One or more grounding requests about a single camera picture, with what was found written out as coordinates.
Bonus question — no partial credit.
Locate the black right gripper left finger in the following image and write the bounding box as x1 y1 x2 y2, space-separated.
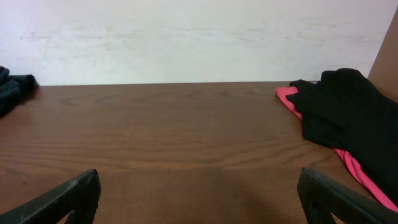
1 169 101 224

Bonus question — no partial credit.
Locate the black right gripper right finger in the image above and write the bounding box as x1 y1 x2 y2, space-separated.
297 167 397 224

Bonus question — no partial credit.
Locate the plain black t-shirt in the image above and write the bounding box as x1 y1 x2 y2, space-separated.
287 68 397 204

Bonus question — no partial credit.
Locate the red garment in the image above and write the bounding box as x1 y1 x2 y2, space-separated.
275 86 397 212

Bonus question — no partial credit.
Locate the folded dark blue garment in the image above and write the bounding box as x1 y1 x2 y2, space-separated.
1 67 39 118

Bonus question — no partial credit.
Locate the brown cardboard box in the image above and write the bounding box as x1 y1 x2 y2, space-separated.
368 10 398 102

